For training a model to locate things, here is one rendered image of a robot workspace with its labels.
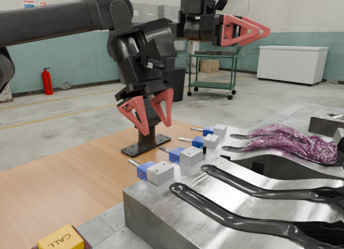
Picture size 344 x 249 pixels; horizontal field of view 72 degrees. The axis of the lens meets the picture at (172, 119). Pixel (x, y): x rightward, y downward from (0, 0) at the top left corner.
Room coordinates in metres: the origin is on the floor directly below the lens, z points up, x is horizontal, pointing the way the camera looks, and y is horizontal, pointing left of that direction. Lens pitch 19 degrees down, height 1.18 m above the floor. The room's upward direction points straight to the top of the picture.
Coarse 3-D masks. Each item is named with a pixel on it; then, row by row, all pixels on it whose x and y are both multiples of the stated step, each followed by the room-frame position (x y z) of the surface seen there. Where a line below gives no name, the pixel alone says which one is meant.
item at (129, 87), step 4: (120, 68) 0.49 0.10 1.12; (124, 80) 0.49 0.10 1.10; (148, 80) 0.47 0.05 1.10; (152, 80) 0.48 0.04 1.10; (156, 80) 0.48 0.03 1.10; (160, 80) 0.49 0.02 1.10; (164, 80) 0.50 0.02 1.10; (132, 84) 0.44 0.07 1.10; (136, 84) 0.45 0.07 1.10; (140, 84) 0.45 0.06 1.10; (144, 84) 0.46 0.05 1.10; (164, 84) 0.50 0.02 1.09; (124, 88) 0.45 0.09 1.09; (128, 88) 0.44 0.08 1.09; (132, 88) 0.44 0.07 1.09; (136, 88) 0.45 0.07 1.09; (140, 88) 0.45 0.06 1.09; (120, 92) 0.46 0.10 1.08; (124, 92) 0.46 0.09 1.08; (128, 92) 0.44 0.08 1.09; (116, 96) 0.47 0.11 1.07; (120, 96) 0.46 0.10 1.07; (124, 96) 0.48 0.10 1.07; (116, 100) 0.47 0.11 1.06
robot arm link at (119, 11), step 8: (120, 0) 0.48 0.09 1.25; (112, 8) 0.48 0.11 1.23; (120, 8) 0.48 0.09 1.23; (112, 16) 0.47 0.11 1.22; (120, 16) 0.48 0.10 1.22; (128, 16) 0.49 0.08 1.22; (120, 24) 0.48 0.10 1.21; (128, 24) 0.49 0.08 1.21; (136, 24) 0.53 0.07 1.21; (144, 24) 0.51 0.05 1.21; (152, 24) 0.53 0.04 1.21; (160, 24) 0.53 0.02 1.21; (112, 32) 0.52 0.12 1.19; (120, 32) 0.48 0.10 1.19; (144, 32) 0.52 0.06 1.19; (152, 32) 0.52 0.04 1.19; (160, 32) 0.53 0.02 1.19; (168, 32) 0.53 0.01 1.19
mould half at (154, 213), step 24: (192, 168) 0.49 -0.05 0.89; (240, 168) 0.50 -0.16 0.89; (144, 192) 0.40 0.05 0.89; (168, 192) 0.40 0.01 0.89; (216, 192) 0.41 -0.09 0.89; (240, 192) 0.41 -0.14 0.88; (144, 216) 0.36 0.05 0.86; (168, 216) 0.34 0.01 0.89; (192, 216) 0.34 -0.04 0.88; (264, 216) 0.32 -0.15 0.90; (288, 216) 0.30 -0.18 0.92; (312, 216) 0.29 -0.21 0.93; (336, 216) 0.28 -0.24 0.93; (144, 240) 0.37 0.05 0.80; (168, 240) 0.32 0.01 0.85; (192, 240) 0.29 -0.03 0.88; (216, 240) 0.29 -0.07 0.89; (240, 240) 0.28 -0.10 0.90; (264, 240) 0.26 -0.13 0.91; (288, 240) 0.25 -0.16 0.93
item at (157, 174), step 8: (128, 160) 0.53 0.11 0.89; (144, 168) 0.47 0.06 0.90; (152, 168) 0.45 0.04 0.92; (160, 168) 0.45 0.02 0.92; (168, 168) 0.45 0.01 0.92; (144, 176) 0.46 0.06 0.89; (152, 176) 0.43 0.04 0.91; (160, 176) 0.43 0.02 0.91; (168, 176) 0.45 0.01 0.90; (160, 184) 0.43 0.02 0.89
